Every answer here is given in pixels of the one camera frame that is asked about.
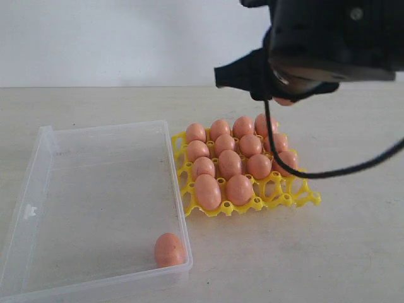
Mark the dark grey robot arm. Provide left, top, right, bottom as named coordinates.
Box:
left=214, top=1, right=403, bottom=103

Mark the clear plastic box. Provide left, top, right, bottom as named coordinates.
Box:
left=1, top=121, right=193, bottom=302

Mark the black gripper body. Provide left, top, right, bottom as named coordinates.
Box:
left=249, top=30, right=342, bottom=104

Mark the black cable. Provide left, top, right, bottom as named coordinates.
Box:
left=263, top=80, right=404, bottom=180

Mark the brown egg second row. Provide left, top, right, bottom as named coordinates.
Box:
left=215, top=134, right=235, bottom=157

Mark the brown egg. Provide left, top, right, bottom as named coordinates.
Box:
left=254, top=113, right=278, bottom=138
left=239, top=134, right=262, bottom=158
left=272, top=150, right=299, bottom=177
left=154, top=233, right=186, bottom=268
left=232, top=116, right=254, bottom=139
left=194, top=174, right=222, bottom=211
left=192, top=157, right=215, bottom=179
left=210, top=119, right=231, bottom=141
left=226, top=175, right=254, bottom=206
left=186, top=140, right=210, bottom=162
left=186, top=122, right=206, bottom=143
left=218, top=150, right=242, bottom=180
left=273, top=97, right=294, bottom=106
left=247, top=154, right=272, bottom=180
left=263, top=133, right=288, bottom=153

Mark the yellow plastic egg tray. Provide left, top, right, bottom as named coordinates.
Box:
left=171, top=131, right=321, bottom=217

